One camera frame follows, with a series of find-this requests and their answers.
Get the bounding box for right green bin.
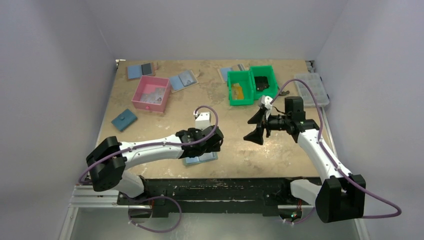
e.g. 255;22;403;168
249;65;279;100

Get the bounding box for yellow item in bin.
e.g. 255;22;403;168
231;83;245;100

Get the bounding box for left green bin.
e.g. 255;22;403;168
227;70;254;106

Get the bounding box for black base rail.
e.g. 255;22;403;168
71;176;326;220

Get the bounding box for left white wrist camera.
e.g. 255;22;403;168
193;111;211;131

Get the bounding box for dark blue card holder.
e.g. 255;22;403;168
111;108;138;132

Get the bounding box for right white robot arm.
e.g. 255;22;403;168
243;95;366;223

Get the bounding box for green card holder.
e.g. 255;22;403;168
182;152;218;166

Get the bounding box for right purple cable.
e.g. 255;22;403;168
269;78;402;227

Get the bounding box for cards in pink box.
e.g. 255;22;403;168
139;87;166;105

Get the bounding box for dark tool beside bin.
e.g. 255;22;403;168
278;90;290;96

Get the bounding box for blue card behind bin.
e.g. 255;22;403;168
217;64;246;83

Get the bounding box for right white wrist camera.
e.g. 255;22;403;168
257;95;274;111

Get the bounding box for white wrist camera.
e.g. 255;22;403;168
257;95;274;111
193;111;211;131

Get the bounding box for clear compartment organizer box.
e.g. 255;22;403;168
294;73;330;108

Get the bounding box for pink open box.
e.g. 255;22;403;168
131;75;171;113

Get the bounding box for green bin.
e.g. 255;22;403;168
249;65;279;100
227;70;254;106

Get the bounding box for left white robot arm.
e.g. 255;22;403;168
86;125;224;205

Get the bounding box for black item in bin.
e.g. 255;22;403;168
254;76;270;92

